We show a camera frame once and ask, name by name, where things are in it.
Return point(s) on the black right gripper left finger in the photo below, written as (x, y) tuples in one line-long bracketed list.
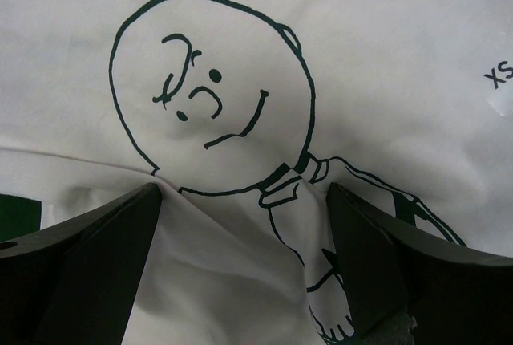
[(76, 282)]

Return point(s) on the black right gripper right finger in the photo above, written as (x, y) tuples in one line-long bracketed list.
[(406, 286)]

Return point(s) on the white green raglan t-shirt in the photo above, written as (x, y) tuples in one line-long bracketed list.
[(244, 112)]

